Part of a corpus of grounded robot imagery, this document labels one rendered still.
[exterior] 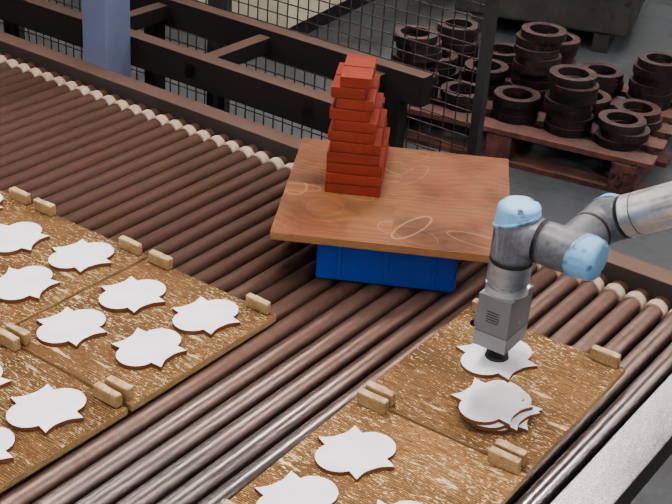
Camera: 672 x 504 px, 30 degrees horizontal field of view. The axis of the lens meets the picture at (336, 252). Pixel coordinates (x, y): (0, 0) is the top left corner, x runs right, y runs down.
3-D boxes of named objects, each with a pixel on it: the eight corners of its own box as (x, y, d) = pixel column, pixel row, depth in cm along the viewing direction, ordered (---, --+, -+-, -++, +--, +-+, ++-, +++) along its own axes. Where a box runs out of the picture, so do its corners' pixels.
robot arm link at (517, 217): (533, 218, 203) (487, 203, 207) (524, 277, 209) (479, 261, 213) (555, 202, 209) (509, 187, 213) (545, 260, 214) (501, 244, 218)
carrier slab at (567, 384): (624, 374, 244) (625, 367, 243) (526, 478, 214) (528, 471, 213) (468, 312, 261) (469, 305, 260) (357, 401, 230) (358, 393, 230)
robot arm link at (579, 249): (622, 224, 207) (562, 204, 212) (593, 250, 199) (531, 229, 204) (615, 265, 211) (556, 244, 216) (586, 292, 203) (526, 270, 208)
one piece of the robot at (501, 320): (491, 249, 221) (480, 327, 229) (466, 268, 214) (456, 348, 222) (541, 267, 216) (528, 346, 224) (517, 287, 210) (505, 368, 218)
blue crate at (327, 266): (460, 228, 293) (465, 190, 289) (456, 295, 266) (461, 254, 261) (329, 214, 296) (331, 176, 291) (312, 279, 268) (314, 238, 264)
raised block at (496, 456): (521, 471, 213) (523, 458, 212) (516, 476, 212) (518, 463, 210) (490, 457, 216) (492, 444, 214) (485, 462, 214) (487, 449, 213)
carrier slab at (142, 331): (276, 321, 253) (277, 303, 251) (132, 412, 223) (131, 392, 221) (149, 263, 270) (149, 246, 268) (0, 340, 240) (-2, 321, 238)
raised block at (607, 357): (620, 365, 243) (622, 353, 242) (616, 370, 242) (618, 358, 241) (592, 354, 246) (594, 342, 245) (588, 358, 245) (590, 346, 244)
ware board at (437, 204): (507, 165, 302) (508, 158, 301) (509, 265, 258) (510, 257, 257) (302, 144, 305) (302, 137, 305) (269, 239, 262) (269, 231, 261)
